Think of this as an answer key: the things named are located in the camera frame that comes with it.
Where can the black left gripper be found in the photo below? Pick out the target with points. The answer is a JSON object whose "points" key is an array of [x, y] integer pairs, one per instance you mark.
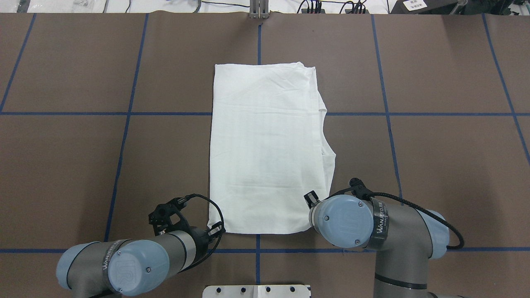
{"points": [[202, 237]]}

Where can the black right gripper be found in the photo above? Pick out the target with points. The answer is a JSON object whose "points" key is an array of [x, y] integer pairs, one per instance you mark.
{"points": [[311, 198]]}

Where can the white long-sleeve printed shirt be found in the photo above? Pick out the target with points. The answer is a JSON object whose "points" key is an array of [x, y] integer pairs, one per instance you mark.
{"points": [[267, 147]]}

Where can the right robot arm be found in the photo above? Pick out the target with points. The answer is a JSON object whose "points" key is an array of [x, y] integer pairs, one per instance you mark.
{"points": [[404, 235]]}

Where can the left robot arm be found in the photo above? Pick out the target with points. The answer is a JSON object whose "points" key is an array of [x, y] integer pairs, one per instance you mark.
{"points": [[128, 267]]}

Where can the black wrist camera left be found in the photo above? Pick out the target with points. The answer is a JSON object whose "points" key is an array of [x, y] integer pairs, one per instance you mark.
{"points": [[168, 217]]}

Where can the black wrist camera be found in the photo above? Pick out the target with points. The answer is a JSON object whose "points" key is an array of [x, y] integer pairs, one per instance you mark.
{"points": [[359, 189], [168, 217]]}

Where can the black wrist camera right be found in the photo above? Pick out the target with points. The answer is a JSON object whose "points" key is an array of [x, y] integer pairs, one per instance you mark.
{"points": [[359, 189]]}

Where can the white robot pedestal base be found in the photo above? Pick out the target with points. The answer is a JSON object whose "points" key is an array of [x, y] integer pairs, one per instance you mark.
{"points": [[258, 291]]}

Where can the aluminium frame post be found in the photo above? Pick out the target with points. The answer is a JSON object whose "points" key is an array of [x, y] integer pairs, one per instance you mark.
{"points": [[259, 9]]}

